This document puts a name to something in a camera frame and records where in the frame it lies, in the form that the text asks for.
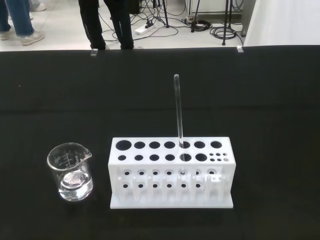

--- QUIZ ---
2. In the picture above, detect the coiled black cable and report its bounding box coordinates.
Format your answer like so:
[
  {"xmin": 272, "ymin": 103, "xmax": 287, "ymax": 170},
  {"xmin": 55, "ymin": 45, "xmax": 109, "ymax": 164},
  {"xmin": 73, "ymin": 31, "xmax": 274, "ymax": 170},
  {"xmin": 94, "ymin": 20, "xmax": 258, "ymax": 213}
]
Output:
[
  {"xmin": 191, "ymin": 20, "xmax": 213, "ymax": 32},
  {"xmin": 209, "ymin": 24, "xmax": 244, "ymax": 41}
]

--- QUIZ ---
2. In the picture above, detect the black tripod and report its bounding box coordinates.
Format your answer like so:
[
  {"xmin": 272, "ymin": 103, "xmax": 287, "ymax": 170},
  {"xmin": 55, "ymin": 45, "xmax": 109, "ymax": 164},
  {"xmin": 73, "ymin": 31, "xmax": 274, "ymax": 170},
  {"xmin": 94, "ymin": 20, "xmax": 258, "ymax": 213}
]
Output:
[
  {"xmin": 221, "ymin": 0, "xmax": 237, "ymax": 47},
  {"xmin": 153, "ymin": 0, "xmax": 171, "ymax": 29},
  {"xmin": 190, "ymin": 0, "xmax": 201, "ymax": 34}
]

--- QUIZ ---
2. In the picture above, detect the glass beaker with water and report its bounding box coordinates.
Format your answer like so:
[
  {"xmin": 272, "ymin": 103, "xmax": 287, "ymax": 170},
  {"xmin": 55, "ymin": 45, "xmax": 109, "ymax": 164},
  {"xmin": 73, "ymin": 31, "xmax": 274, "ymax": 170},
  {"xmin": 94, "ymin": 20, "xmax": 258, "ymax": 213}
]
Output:
[{"xmin": 46, "ymin": 142, "xmax": 94, "ymax": 202}]

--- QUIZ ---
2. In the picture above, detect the black bench cloth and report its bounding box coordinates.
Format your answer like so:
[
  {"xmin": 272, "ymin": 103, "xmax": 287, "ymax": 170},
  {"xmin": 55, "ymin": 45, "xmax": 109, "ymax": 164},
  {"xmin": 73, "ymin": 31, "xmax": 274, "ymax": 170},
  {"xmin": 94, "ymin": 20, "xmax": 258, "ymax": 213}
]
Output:
[{"xmin": 0, "ymin": 44, "xmax": 320, "ymax": 240}]

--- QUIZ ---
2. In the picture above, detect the white partition panel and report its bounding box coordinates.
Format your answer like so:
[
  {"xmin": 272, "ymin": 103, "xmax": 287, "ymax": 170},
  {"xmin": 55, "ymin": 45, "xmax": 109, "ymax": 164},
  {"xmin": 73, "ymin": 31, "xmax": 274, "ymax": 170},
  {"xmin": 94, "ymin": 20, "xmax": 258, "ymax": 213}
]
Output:
[{"xmin": 243, "ymin": 0, "xmax": 320, "ymax": 47}]

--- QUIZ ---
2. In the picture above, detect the white test tube rack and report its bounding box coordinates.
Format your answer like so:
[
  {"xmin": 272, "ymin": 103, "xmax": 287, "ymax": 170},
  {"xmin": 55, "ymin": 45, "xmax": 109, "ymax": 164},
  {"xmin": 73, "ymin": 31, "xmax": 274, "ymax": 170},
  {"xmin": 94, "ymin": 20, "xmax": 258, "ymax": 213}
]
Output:
[{"xmin": 109, "ymin": 136, "xmax": 237, "ymax": 210}]

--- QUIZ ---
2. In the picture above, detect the white power strip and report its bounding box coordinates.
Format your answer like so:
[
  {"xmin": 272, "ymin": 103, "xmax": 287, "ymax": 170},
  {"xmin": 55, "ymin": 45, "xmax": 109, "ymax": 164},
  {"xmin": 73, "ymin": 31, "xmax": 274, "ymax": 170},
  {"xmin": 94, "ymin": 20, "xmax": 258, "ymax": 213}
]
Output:
[{"xmin": 134, "ymin": 19, "xmax": 157, "ymax": 36}]

